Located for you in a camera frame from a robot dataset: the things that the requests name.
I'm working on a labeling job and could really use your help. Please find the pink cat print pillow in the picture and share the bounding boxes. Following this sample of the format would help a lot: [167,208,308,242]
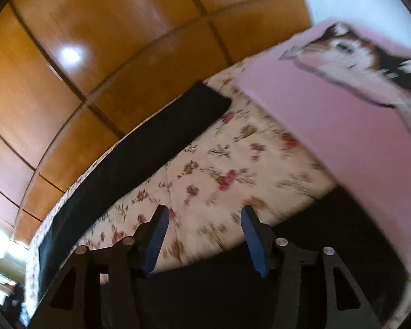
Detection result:
[235,20,411,269]

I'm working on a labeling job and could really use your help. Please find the wooden wardrobe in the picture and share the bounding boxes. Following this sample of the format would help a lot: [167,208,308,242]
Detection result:
[0,0,310,244]

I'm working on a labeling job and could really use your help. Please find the black pants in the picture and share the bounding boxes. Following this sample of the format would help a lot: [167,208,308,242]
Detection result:
[38,83,407,328]

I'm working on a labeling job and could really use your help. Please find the floral bedspread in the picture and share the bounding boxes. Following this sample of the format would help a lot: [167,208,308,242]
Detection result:
[25,55,411,328]

